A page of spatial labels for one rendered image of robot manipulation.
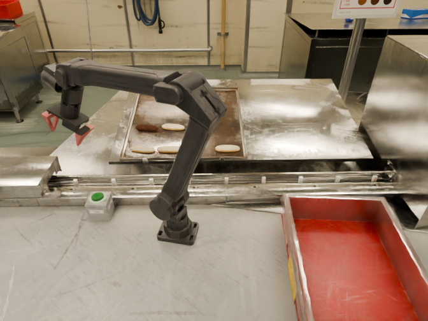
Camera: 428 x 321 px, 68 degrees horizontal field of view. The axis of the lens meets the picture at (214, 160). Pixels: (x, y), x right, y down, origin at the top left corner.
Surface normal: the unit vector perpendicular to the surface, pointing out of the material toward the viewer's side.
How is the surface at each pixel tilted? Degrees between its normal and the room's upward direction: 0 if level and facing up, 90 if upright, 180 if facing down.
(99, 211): 90
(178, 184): 90
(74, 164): 0
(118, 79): 87
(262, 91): 10
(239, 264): 0
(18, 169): 0
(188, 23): 90
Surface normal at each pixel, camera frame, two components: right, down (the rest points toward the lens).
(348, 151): 0.00, -0.70
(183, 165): -0.46, 0.53
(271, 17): 0.02, 0.58
